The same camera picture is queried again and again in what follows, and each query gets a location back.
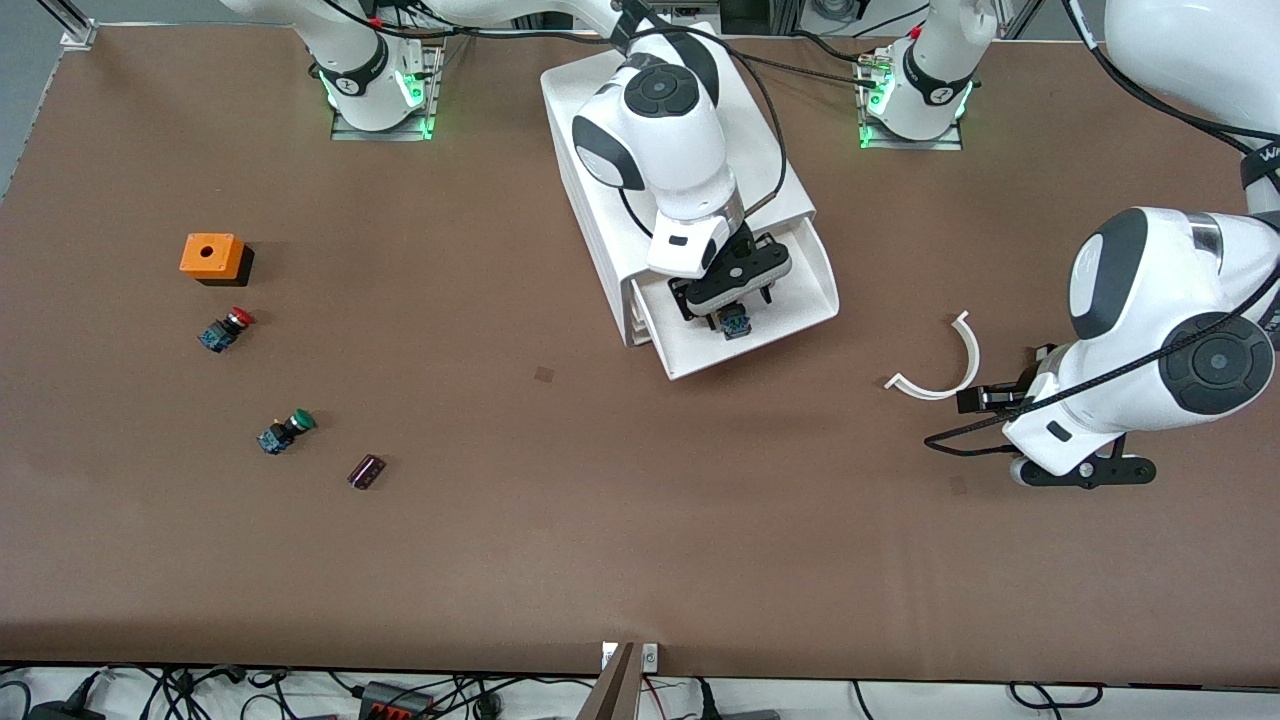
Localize green push button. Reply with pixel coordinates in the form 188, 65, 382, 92
257, 409, 317, 456

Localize white background device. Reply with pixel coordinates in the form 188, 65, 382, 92
640, 0, 723, 31

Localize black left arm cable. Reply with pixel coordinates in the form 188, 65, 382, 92
925, 0, 1280, 457

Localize aluminium frame profile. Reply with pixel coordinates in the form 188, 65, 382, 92
38, 0, 101, 49

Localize black table cable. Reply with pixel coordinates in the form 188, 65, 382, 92
785, 30, 881, 66
725, 47, 886, 89

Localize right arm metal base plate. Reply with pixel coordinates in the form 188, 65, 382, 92
330, 42, 443, 142

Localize brown wooden post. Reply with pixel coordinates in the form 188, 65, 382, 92
578, 643, 641, 720

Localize red push button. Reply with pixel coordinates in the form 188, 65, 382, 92
197, 307, 257, 353

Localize white curved plastic clip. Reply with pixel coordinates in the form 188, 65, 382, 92
885, 310, 981, 401

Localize black red power strip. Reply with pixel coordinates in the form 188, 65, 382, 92
358, 682, 433, 720

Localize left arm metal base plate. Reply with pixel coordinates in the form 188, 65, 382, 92
858, 50, 966, 151

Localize orange button enclosure box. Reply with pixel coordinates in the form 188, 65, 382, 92
180, 233, 255, 288

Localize white plastic drawer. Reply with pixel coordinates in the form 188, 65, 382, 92
635, 218, 841, 381

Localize white drawer cabinet shell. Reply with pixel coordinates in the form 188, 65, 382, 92
540, 22, 816, 348

